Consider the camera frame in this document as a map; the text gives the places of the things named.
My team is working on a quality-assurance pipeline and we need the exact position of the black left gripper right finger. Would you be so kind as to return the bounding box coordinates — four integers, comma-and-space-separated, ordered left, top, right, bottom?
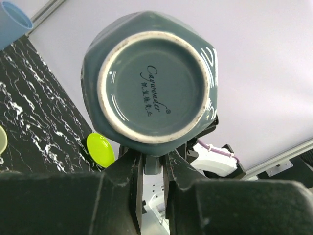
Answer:
163, 150, 313, 235

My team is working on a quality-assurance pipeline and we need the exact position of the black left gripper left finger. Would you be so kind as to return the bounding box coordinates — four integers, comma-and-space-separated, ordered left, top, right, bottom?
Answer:
0, 149, 143, 235

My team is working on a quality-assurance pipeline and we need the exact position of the pale green mug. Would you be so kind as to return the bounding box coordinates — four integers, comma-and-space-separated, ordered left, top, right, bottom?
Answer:
0, 126, 8, 155

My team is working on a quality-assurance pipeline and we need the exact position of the slate blue hexagonal mug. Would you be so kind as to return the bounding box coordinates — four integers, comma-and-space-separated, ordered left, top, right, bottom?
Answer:
81, 11, 218, 175

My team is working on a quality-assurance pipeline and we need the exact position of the lime green plate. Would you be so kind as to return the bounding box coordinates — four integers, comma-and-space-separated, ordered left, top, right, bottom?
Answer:
87, 133, 115, 168

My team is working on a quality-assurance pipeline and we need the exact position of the light blue plastic cup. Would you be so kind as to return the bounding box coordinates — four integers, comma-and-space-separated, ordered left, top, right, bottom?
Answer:
0, 0, 33, 50

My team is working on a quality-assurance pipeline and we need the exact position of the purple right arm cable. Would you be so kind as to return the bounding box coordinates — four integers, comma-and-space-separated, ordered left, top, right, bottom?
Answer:
197, 139, 235, 157

